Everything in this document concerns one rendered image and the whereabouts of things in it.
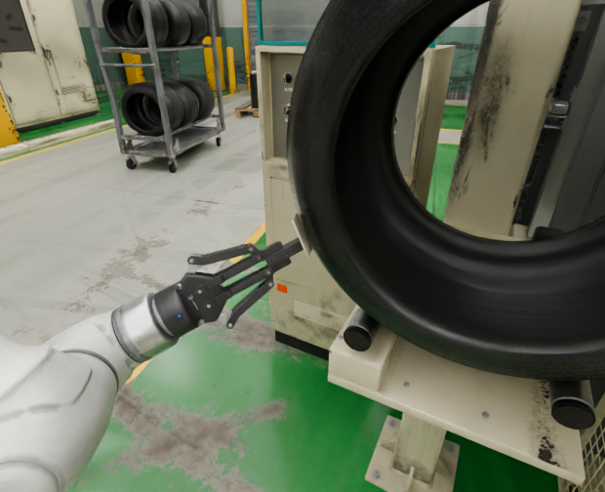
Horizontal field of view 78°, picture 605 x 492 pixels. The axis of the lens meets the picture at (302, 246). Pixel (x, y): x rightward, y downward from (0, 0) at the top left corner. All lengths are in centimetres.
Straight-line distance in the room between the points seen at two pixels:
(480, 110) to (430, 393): 50
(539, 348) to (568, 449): 21
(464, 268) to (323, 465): 97
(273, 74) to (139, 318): 100
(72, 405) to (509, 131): 77
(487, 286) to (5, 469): 69
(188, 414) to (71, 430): 123
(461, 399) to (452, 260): 25
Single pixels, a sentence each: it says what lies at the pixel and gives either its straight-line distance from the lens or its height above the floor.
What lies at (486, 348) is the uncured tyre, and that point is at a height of 97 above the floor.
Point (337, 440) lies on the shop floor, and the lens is 155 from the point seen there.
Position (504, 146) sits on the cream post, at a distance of 80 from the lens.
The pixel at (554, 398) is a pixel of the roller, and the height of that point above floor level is 91.
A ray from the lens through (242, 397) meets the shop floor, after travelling 167.
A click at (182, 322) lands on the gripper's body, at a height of 95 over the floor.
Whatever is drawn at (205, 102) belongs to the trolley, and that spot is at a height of 59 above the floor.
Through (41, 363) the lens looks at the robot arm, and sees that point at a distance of 48.
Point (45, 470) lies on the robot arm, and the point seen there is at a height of 97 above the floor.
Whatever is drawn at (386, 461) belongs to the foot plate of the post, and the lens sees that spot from 152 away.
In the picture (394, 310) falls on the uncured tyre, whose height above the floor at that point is 99.
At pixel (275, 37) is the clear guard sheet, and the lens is 133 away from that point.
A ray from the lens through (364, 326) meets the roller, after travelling 58.
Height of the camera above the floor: 131
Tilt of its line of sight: 30 degrees down
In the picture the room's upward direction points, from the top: straight up
